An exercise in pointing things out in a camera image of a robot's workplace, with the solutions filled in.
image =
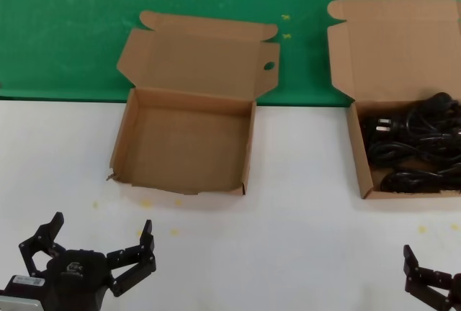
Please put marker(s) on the green table mat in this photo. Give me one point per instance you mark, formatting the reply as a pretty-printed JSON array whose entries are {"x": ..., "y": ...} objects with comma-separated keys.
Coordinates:
[{"x": 54, "y": 37}]

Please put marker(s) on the cardboard box with holed flap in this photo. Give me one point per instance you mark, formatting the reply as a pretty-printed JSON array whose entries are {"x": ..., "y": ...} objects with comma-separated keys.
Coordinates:
[{"x": 187, "y": 145}]

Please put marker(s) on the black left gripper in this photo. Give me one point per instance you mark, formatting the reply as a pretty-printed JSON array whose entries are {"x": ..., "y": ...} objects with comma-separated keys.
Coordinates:
[{"x": 77, "y": 278}]

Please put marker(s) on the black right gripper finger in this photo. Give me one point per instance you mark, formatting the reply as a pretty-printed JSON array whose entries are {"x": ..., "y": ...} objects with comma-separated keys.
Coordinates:
[{"x": 426, "y": 282}]

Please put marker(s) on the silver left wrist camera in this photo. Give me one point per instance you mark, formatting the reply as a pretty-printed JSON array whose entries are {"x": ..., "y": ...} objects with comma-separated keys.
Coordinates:
[{"x": 21, "y": 296}]

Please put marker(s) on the open cardboard box plain flap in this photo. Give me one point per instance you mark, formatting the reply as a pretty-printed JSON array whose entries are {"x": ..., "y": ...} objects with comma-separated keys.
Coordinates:
[{"x": 389, "y": 55}]

